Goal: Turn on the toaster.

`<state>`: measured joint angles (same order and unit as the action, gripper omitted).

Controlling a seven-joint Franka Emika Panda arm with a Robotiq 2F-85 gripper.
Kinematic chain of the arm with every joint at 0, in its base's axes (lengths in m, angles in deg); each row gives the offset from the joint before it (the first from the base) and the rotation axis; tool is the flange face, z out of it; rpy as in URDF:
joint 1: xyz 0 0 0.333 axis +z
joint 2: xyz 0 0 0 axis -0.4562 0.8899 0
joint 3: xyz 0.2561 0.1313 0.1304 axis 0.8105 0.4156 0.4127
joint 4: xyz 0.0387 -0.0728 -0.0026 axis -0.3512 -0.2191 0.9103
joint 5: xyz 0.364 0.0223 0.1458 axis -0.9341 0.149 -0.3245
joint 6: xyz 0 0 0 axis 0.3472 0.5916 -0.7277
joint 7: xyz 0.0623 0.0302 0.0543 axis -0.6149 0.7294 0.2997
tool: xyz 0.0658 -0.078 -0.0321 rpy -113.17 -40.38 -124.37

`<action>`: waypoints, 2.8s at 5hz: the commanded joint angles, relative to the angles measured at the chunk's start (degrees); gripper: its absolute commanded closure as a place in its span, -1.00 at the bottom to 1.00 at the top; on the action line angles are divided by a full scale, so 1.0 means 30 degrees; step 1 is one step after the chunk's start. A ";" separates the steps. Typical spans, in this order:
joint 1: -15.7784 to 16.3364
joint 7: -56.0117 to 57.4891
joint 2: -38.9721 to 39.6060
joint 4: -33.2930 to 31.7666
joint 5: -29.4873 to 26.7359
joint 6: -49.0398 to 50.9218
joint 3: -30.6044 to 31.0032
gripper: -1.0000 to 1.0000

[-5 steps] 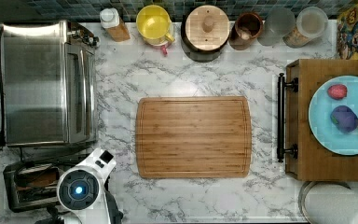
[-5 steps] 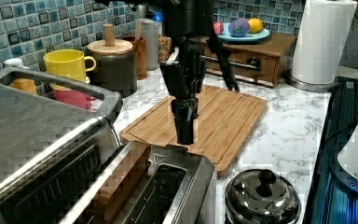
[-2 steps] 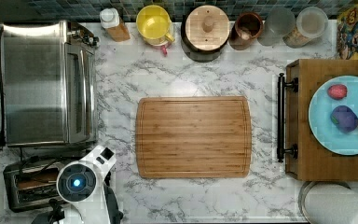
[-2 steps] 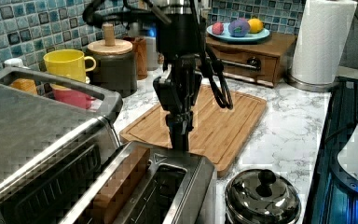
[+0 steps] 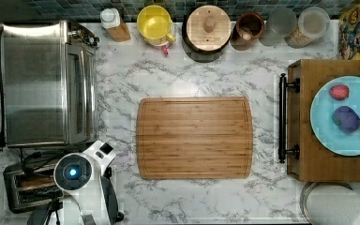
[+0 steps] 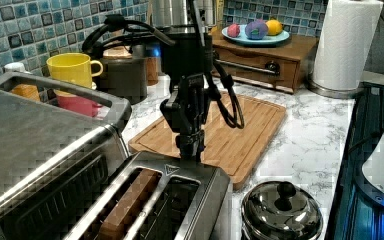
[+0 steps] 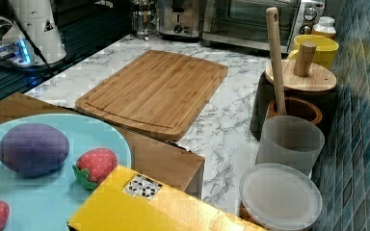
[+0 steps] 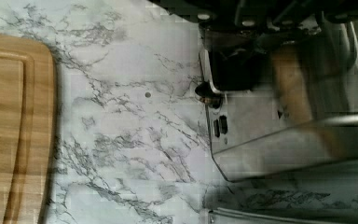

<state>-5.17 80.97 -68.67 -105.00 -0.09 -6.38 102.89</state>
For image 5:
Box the bamboo cutting board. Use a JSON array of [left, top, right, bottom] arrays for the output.
[[136, 97, 253, 179]]

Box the white paper towel roll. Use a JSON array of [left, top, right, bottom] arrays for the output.
[[300, 183, 360, 225]]

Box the copper brown cup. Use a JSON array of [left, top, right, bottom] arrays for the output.
[[230, 12, 264, 51]]

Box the red toy strawberry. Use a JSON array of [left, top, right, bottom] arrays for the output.
[[329, 84, 350, 100]]

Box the wooden tray black handle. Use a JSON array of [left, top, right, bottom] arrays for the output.
[[278, 59, 360, 183]]

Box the frosted glass cup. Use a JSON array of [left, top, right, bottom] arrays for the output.
[[259, 7, 297, 46]]

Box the yellow plastic pitcher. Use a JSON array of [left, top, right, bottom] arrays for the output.
[[137, 5, 176, 56]]

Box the stainless steel toaster oven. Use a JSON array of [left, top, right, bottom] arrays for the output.
[[2, 21, 99, 148]]

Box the clear jar with grains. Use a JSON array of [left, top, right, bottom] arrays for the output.
[[284, 7, 330, 49]]

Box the white cap spice bottle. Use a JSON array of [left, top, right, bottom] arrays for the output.
[[100, 8, 131, 42]]

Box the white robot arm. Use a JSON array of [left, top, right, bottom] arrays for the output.
[[27, 141, 125, 225]]

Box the purple toy fruit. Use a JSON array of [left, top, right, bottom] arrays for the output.
[[332, 106, 360, 134]]

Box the black slot toaster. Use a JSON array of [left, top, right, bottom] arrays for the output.
[[3, 158, 63, 214]]

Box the light blue plate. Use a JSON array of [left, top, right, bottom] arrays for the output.
[[310, 76, 360, 156]]

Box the black pot wooden lid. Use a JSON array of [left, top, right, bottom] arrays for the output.
[[182, 5, 232, 63]]

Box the black power cable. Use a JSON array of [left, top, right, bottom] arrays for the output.
[[0, 27, 8, 154]]

